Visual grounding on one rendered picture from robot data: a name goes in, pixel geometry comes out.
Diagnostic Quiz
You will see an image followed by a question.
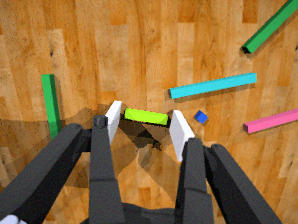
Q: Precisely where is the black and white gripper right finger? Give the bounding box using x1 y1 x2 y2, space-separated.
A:
169 110 283 224

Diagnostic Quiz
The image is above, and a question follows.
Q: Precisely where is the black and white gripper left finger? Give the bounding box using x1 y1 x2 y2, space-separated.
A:
0 101 126 224

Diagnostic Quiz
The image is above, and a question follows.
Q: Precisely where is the small blue block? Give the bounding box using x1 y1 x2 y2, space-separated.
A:
195 111 208 124

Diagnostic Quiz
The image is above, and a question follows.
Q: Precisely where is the pink rod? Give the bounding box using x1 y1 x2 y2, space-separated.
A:
244 108 298 133

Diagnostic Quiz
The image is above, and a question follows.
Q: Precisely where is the turquoise rod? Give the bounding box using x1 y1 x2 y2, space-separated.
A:
170 73 256 99

